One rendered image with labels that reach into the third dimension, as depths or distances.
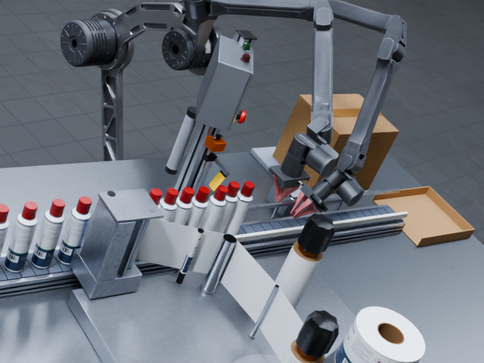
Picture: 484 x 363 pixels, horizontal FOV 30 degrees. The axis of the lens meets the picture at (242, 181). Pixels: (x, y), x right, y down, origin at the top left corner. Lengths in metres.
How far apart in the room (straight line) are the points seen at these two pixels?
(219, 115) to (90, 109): 2.51
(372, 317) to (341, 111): 0.97
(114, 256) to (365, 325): 0.69
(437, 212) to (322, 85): 1.21
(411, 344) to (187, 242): 0.66
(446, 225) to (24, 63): 2.62
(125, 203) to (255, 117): 3.17
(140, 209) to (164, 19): 1.19
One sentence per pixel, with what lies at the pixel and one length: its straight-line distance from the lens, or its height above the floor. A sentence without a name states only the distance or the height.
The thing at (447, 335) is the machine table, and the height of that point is 0.83.
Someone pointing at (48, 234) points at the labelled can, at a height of 1.00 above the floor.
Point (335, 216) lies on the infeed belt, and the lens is 3.09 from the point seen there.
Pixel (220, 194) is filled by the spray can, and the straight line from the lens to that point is 2.57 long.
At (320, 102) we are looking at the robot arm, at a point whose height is 1.45.
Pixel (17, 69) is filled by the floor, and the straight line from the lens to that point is 5.04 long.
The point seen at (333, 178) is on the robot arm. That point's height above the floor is 1.08.
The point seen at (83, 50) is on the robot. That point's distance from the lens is 3.45.
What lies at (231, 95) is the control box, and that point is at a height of 1.40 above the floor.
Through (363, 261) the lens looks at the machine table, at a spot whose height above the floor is 0.83.
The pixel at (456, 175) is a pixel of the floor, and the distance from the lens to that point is 5.85.
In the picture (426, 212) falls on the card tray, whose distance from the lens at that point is 3.48.
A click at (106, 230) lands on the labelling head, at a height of 1.09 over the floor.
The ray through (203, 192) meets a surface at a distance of 2.52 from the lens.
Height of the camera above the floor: 2.45
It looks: 31 degrees down
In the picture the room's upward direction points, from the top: 24 degrees clockwise
